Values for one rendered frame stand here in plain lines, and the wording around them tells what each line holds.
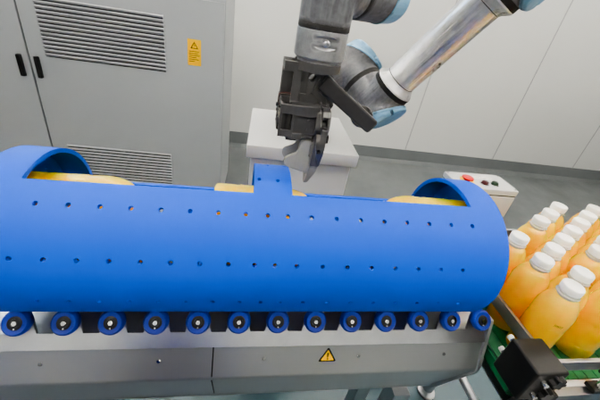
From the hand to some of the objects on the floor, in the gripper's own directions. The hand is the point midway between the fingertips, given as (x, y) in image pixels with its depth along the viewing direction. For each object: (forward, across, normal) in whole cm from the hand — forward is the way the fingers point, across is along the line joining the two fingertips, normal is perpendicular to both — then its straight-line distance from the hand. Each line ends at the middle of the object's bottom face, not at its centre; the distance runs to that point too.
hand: (309, 175), depth 57 cm
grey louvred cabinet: (+124, -178, -135) cm, 256 cm away
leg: (+124, +7, +35) cm, 129 cm away
